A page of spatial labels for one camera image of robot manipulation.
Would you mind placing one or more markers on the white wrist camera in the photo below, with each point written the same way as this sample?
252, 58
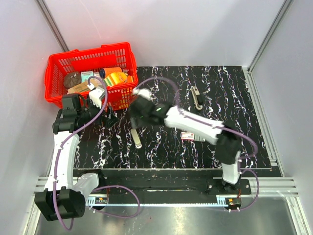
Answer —
145, 93
96, 96

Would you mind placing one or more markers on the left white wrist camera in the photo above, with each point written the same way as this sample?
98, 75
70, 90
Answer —
96, 96

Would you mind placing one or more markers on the white red staple box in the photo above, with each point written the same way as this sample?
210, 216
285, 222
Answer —
191, 137

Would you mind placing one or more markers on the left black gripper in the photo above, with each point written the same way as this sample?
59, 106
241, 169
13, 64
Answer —
112, 119

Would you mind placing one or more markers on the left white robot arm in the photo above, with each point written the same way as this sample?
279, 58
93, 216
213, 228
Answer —
61, 197

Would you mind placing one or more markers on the yellow green juice carton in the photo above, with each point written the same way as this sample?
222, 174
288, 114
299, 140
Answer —
116, 78

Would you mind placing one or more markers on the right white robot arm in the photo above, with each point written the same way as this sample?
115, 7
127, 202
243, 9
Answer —
227, 143

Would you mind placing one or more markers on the beige stapler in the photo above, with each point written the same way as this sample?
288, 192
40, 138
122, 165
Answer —
198, 100
136, 138

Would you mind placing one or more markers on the teal white small box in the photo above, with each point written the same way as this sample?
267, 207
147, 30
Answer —
85, 75

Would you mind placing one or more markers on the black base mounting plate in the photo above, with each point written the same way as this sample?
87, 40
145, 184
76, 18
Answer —
170, 186

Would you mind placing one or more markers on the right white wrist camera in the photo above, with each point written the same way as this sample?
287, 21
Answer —
145, 93

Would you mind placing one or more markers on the brown round bread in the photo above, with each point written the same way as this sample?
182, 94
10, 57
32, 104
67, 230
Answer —
72, 79

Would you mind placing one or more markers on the orange cylindrical bottle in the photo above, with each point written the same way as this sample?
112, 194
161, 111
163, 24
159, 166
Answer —
104, 72

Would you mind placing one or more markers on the red plastic shopping basket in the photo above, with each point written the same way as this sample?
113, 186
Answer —
106, 56

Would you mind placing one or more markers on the brown cardboard box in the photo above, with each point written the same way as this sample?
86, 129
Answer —
84, 87

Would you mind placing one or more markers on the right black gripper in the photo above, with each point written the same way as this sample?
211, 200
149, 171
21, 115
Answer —
134, 114

